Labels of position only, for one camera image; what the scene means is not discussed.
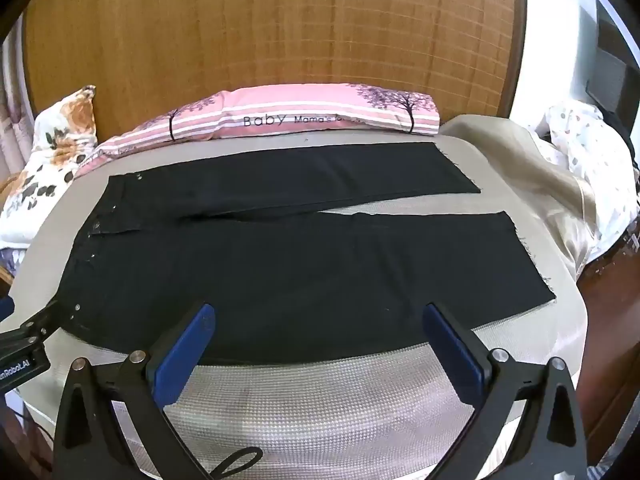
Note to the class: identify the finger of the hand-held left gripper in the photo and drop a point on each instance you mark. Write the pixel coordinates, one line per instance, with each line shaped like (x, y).
(5, 306)
(35, 324)

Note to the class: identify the wooden headboard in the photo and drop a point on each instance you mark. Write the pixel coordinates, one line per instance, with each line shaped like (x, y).
(250, 25)

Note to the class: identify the patterned curtain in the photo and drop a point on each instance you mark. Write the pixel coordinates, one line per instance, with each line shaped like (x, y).
(12, 110)

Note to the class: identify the pink striped pillow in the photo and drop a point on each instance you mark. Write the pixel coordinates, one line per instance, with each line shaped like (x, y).
(300, 110)

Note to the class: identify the dark wall cabinet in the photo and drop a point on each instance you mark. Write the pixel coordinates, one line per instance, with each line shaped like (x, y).
(617, 70)

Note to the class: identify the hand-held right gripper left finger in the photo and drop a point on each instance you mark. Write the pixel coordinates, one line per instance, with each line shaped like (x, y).
(185, 355)

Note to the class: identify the grey woven bed mat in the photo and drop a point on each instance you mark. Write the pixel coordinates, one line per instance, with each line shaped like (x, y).
(310, 410)

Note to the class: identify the black pants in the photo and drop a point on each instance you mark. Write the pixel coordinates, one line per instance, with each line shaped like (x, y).
(300, 270)

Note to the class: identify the white dotted cloth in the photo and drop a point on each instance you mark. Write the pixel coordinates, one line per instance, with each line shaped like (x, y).
(585, 150)

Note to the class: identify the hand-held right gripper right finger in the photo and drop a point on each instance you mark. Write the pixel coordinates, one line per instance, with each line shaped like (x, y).
(450, 355)

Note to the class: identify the beige quilt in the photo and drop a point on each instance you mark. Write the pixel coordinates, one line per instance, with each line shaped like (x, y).
(525, 170)

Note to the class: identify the floral pillow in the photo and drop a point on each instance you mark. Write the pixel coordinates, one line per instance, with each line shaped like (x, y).
(55, 160)

